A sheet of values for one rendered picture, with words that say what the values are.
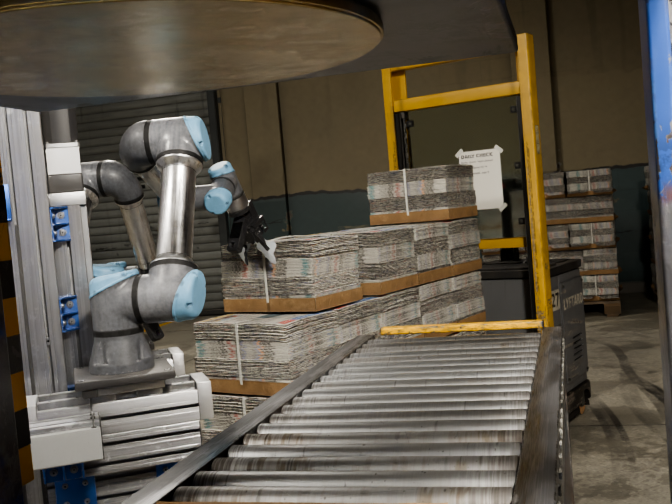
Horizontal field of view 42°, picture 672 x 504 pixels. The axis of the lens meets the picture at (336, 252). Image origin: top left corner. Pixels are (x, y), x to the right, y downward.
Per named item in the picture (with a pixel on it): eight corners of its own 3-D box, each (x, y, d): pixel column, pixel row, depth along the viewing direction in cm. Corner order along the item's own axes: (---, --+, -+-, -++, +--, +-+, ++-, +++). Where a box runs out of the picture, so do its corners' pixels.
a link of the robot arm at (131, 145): (100, 158, 216) (164, 223, 262) (142, 154, 214) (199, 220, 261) (102, 116, 219) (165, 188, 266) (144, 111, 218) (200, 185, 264)
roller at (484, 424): (260, 448, 152) (257, 420, 152) (535, 445, 140) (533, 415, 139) (250, 456, 147) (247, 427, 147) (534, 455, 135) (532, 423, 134)
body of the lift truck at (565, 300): (427, 426, 444) (415, 271, 440) (471, 401, 490) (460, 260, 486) (560, 436, 406) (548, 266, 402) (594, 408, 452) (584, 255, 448)
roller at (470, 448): (232, 471, 139) (229, 441, 139) (532, 471, 127) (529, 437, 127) (220, 482, 134) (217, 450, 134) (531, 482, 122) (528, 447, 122)
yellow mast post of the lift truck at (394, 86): (408, 414, 433) (379, 60, 424) (416, 410, 441) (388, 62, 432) (425, 415, 428) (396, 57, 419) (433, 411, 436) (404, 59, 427)
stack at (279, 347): (212, 575, 282) (188, 321, 278) (389, 468, 379) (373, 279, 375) (310, 596, 261) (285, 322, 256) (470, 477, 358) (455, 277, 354)
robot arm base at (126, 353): (90, 378, 197) (86, 335, 196) (88, 368, 211) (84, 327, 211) (157, 369, 201) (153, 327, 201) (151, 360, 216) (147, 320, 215)
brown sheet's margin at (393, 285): (294, 296, 325) (293, 284, 325) (335, 286, 349) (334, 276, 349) (381, 294, 305) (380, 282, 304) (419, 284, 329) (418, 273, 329)
